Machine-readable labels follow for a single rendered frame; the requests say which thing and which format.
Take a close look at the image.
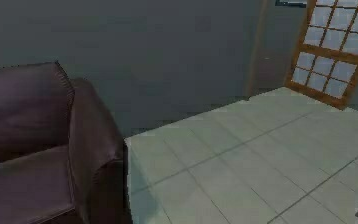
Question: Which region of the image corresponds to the brown framed window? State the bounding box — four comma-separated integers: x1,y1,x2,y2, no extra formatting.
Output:
283,0,358,111

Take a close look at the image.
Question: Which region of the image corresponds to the dark purple leather sofa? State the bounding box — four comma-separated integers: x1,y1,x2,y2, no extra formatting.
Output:
0,60,134,224

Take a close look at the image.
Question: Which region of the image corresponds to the dark framed wall picture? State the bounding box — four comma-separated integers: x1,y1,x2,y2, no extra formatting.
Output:
275,0,309,9

